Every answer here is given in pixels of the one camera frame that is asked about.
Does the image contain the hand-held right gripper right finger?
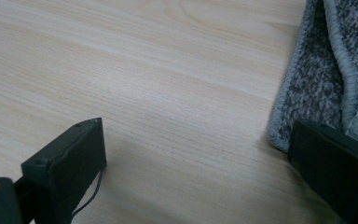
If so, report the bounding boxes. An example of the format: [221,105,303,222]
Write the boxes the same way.
[286,119,358,224]

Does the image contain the grey cloth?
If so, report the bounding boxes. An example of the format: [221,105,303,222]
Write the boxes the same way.
[267,0,358,154]

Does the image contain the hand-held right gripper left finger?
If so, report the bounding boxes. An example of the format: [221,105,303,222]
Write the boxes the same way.
[21,117,108,224]

